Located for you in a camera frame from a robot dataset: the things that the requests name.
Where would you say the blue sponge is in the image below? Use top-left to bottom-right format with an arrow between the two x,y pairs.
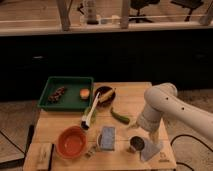
100,126 -> 115,151

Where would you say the black office chair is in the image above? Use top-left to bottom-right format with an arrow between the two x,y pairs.
129,0 -> 160,23

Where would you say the small metal cup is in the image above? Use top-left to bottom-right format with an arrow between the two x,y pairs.
129,136 -> 145,153

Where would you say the dark round plate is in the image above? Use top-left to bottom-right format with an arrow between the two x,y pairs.
95,86 -> 116,107

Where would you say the orange peach fruit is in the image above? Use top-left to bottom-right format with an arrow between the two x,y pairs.
80,89 -> 90,100

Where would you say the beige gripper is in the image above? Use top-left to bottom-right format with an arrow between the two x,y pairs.
136,118 -> 159,144

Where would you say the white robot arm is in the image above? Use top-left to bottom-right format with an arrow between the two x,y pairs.
136,83 -> 213,142

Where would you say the black chair base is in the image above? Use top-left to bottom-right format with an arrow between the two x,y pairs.
171,0 -> 204,22

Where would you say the wooden block on table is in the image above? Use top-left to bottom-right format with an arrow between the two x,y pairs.
36,143 -> 52,171

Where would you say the green plastic tray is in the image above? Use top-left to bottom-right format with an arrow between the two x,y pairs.
38,76 -> 94,112

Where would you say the green pepper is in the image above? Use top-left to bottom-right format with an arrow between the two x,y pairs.
110,107 -> 130,125

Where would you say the grey blue towel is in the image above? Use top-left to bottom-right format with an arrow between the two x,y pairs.
140,137 -> 163,162

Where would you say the black cable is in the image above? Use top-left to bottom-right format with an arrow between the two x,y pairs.
170,134 -> 213,171

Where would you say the orange plastic bowl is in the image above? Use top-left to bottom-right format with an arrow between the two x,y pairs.
56,126 -> 86,159

